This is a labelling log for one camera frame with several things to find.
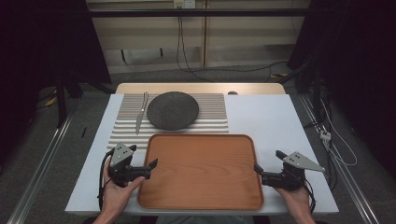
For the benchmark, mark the white power strip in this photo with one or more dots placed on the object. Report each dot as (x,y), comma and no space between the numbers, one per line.
(324,134)

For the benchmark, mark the ribbed grey striped mat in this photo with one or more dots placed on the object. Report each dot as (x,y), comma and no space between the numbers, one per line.
(214,112)

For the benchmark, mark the aluminium floor rail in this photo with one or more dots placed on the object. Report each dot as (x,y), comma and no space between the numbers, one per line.
(40,168)
(345,174)

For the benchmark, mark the person's right hand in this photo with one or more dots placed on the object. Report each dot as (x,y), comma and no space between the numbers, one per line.
(294,199)

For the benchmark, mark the white wall socket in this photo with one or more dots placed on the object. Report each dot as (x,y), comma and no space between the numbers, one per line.
(184,3)

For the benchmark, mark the black metal stand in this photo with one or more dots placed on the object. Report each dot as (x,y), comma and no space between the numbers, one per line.
(60,99)

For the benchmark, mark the person's left hand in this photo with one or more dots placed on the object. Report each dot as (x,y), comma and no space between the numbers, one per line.
(116,197)

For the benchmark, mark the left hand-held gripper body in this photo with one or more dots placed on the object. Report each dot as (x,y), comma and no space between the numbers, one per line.
(120,155)

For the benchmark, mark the brown wooden tray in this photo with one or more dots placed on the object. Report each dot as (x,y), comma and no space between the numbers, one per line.
(202,174)

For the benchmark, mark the black curtain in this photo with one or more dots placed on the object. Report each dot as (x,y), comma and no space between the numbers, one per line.
(46,40)
(355,62)

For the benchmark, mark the black horizontal metal bar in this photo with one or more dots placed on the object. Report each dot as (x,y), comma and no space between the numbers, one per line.
(199,12)

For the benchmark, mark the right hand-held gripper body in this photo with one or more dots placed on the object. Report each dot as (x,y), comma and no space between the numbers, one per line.
(292,174)

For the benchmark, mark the person's grey clothing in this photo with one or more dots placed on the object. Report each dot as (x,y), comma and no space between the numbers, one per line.
(204,220)

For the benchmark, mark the dark grey round plate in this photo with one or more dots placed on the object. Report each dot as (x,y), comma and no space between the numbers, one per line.
(172,110)

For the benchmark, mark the small dark round knob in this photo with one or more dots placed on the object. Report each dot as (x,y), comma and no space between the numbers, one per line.
(232,92)

